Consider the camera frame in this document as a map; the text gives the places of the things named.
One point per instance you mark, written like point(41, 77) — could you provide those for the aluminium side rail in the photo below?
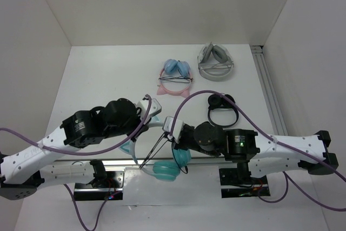
point(271, 100)

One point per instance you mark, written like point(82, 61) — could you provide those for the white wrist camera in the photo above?
point(150, 107)
point(173, 131)

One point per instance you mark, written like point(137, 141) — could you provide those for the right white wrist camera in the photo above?
point(173, 131)

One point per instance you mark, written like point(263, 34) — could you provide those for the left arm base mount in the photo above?
point(111, 187)

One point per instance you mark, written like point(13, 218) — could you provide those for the grey white headphones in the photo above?
point(215, 62)

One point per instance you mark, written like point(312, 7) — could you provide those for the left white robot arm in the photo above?
point(34, 168)

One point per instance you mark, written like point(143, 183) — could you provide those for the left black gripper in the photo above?
point(144, 127)

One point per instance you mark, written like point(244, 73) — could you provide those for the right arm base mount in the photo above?
point(237, 180)

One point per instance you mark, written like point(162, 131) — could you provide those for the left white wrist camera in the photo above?
point(150, 107)

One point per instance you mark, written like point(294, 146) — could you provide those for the aluminium front rail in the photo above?
point(201, 161)

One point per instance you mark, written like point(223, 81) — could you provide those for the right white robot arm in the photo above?
point(256, 155)

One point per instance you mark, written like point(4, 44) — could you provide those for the black headphones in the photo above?
point(216, 102)

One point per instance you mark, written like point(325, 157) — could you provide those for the pink blue cat-ear headphones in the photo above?
point(175, 71)

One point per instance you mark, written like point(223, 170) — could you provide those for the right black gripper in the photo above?
point(175, 145)

